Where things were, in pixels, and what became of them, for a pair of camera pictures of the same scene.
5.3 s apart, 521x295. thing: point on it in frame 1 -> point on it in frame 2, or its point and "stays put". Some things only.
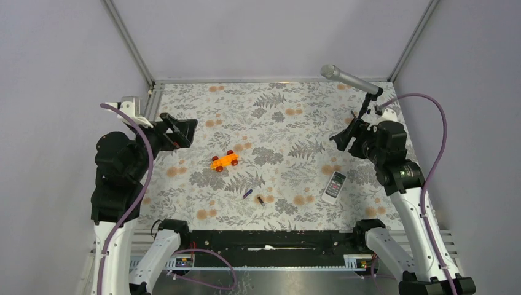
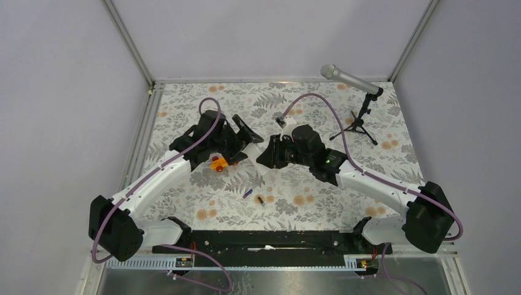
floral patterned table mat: [262, 157] stays put
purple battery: [247, 193] stays put
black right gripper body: [364, 146] -> [283, 152]
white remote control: [333, 187] -> [252, 152]
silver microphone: [331, 72] stays put
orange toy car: [219, 163] stays put
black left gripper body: [169, 139] -> [232, 144]
